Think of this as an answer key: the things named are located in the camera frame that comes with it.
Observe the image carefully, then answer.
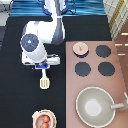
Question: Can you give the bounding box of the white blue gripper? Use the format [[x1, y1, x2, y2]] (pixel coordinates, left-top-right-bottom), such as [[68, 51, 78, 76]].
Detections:
[[35, 63, 49, 70]]

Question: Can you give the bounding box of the pink pot lid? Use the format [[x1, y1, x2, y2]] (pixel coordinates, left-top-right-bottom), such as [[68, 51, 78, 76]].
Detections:
[[73, 42, 89, 56]]

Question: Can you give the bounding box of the pink pot with food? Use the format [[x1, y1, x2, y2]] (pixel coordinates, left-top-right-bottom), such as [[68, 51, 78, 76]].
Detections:
[[36, 114, 52, 128]]

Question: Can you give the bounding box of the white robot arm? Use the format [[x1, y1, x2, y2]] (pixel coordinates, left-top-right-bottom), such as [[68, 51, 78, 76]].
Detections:
[[20, 0, 66, 69]]

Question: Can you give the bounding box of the cream round plate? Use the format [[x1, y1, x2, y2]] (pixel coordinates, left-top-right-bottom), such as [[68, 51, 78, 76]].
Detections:
[[32, 110, 57, 128]]

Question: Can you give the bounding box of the black table mat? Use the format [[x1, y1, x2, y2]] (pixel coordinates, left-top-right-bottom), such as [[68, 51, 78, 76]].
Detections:
[[0, 15, 111, 128]]

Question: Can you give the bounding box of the black burner front left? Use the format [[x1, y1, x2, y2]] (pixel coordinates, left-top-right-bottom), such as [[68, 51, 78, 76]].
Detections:
[[75, 62, 91, 77]]

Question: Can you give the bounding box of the pink stove top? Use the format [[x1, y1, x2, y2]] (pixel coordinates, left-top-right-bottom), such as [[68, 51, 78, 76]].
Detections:
[[66, 41, 128, 128]]

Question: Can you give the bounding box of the black burner back right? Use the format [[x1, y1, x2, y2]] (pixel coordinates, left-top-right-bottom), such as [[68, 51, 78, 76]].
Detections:
[[96, 45, 111, 58]]

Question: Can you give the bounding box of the black burner front right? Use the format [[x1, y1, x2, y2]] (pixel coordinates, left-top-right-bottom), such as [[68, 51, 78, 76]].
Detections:
[[98, 62, 115, 76]]

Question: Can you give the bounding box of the grey frying pan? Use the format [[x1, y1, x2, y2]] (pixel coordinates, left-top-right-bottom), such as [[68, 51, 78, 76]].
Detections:
[[76, 87, 128, 128]]

